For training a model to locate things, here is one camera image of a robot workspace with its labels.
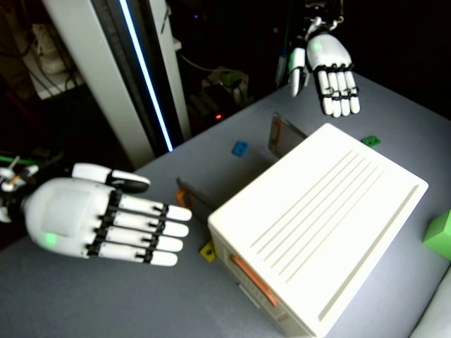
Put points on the large light green cube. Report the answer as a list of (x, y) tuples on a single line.
[(440, 236)]

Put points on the blue light strip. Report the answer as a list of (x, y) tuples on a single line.
[(148, 81)]

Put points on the power strip with green plug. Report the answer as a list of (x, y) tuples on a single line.
[(229, 79)]

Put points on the grey table cloth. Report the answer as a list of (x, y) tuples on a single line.
[(105, 299)]

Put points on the small dark green block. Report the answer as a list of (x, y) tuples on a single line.
[(370, 140)]

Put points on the dark device with red light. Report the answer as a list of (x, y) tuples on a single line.
[(208, 109)]

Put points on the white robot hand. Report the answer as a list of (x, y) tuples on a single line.
[(327, 51), (60, 211)]

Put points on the white plastic box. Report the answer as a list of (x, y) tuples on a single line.
[(317, 211)]

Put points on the small blue block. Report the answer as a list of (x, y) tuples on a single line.
[(240, 148)]

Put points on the small yellow block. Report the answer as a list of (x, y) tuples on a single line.
[(208, 251)]

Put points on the white robot body column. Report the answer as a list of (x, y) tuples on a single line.
[(102, 88)]

